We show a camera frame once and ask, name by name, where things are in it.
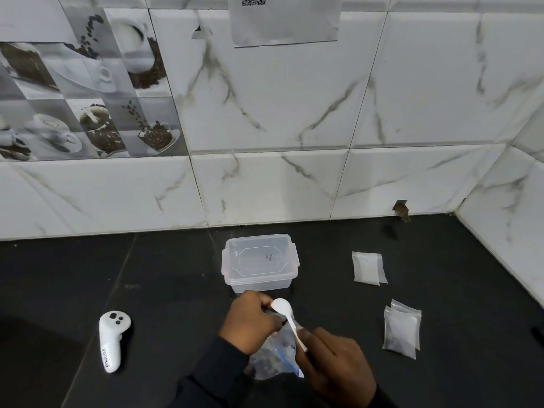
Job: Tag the person's right hand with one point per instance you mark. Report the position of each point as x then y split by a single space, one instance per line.
340 369

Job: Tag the person's left hand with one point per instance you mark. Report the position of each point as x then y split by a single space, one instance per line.
244 320

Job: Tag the person's right thumb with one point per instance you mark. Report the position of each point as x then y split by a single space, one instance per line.
304 361

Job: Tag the person's left thumb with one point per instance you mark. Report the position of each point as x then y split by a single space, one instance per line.
272 325

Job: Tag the white plastic spoon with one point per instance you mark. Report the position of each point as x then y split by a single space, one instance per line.
282 308

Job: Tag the clear zip bag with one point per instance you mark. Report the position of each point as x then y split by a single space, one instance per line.
272 356

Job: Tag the person's left forearm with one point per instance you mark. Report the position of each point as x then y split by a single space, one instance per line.
212 378

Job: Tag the clear plastic container with lid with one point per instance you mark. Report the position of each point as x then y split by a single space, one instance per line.
260 263

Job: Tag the white powder packet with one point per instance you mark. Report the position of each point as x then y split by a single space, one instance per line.
383 269
365 268

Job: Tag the white handheld controller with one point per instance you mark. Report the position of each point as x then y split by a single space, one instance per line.
111 339

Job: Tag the white paper sheet with code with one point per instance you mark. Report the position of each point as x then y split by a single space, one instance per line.
284 21

